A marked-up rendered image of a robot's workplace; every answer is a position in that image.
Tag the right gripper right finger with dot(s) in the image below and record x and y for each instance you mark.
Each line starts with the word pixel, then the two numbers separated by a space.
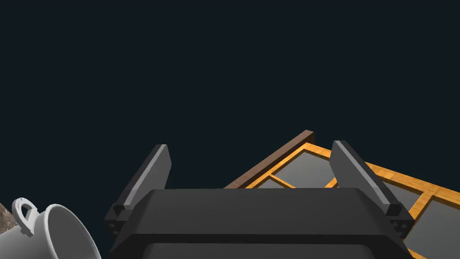
pixel 363 180

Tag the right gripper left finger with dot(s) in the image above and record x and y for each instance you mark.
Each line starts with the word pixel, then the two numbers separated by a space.
pixel 148 180

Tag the orange framed window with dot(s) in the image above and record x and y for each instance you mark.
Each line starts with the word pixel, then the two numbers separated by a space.
pixel 309 169

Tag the white mug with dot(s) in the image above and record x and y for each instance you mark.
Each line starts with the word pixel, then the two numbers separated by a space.
pixel 50 233

